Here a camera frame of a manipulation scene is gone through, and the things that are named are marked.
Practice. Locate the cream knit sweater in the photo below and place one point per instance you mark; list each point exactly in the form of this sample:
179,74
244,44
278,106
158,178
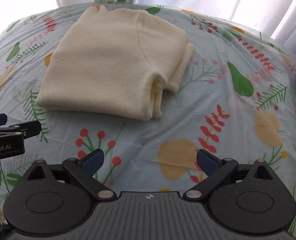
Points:
116,62

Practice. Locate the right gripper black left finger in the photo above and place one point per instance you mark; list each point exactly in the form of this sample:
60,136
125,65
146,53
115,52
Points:
92,162

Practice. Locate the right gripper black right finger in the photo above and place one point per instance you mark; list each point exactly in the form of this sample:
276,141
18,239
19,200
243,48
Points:
207,162

